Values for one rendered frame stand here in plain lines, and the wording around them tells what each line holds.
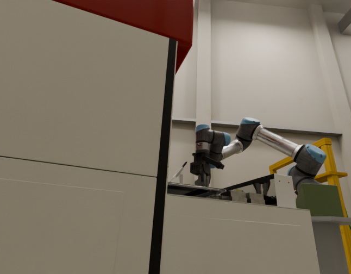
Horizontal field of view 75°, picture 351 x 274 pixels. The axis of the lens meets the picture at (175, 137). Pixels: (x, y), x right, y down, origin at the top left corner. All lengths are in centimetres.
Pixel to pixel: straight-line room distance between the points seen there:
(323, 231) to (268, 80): 477
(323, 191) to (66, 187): 122
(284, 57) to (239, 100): 181
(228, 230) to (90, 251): 45
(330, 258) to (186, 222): 81
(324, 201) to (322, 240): 18
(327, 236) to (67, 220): 116
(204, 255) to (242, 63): 539
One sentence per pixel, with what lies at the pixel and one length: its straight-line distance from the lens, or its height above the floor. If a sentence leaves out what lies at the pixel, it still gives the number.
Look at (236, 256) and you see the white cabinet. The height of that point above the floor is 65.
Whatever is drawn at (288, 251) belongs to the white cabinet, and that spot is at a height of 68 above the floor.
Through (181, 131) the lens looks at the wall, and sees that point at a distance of 461.
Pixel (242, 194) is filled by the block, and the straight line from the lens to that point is 114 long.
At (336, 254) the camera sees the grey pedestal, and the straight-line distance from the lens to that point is 137.
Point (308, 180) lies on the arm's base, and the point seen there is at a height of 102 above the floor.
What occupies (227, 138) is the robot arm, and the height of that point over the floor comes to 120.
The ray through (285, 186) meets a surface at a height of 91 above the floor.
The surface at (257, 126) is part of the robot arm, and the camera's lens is 157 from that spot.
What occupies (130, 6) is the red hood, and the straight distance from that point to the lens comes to 75.
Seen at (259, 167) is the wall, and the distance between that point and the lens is 477.
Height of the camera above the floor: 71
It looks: 23 degrees up
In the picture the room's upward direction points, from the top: 4 degrees clockwise
